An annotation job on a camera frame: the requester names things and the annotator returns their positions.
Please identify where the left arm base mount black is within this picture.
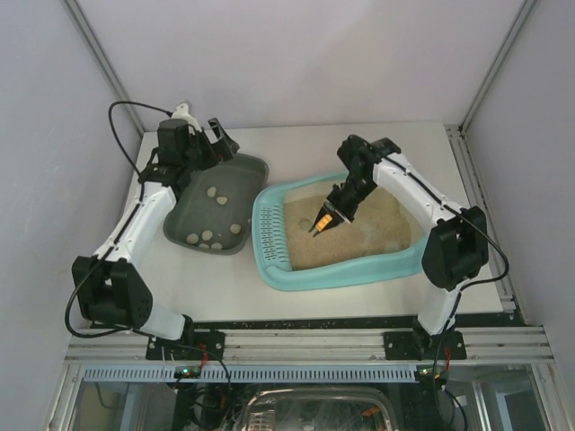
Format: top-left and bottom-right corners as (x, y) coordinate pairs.
(146, 329), (226, 362)

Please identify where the aluminium rail frame front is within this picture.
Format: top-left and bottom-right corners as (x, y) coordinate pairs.
(65, 327), (553, 365)

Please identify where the orange litter scoop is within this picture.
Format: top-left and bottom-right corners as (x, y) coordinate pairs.
(315, 214), (332, 232)

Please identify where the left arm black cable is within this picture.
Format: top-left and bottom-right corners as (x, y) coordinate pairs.
(64, 101), (174, 339)

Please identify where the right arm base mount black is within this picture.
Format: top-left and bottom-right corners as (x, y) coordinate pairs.
(383, 329), (467, 361)

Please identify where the blue slotted cable duct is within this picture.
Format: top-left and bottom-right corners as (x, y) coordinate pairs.
(84, 365), (417, 383)

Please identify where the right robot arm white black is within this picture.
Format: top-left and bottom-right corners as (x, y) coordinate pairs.
(309, 135), (489, 337)

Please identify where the teal litter box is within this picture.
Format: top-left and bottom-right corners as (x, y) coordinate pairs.
(252, 172), (426, 292)

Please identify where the metal basket below table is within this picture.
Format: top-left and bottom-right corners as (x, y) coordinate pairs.
(235, 385), (398, 430)

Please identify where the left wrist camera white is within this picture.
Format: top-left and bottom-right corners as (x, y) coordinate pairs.
(171, 102), (202, 131)

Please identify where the aluminium right side rail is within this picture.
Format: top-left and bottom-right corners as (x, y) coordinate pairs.
(444, 125), (518, 313)

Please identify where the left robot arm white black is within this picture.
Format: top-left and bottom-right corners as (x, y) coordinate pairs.
(69, 116), (239, 341)

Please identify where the grey plastic bin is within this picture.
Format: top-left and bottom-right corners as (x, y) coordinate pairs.
(163, 154), (269, 255)

